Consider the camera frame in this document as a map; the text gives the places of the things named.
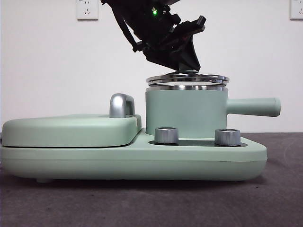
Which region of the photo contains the white wall socket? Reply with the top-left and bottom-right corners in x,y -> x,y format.
289,0 -> 303,21
75,0 -> 99,21

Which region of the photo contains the green griddle cover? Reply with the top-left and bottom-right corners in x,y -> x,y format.
1,113 -> 143,148

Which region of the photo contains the green steamer pot with handle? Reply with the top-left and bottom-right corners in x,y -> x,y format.
144,85 -> 282,139

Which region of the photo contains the silver griddle cover handle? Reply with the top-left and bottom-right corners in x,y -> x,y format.
108,93 -> 136,118

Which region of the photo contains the green breakfast machine base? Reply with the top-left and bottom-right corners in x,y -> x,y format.
0,132 -> 268,184

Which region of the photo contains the silver control knob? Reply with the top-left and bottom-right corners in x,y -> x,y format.
153,127 -> 180,145
214,128 -> 241,147

